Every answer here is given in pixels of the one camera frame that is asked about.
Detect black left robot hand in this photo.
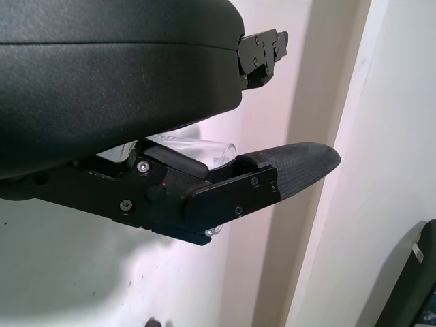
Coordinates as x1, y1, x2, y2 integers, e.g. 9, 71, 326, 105
0, 0, 342, 247

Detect clear plastic cup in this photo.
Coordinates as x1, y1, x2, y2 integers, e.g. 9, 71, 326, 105
144, 134, 238, 236

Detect black rounded object white tag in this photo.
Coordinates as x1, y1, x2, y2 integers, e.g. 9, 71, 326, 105
397, 219, 436, 327

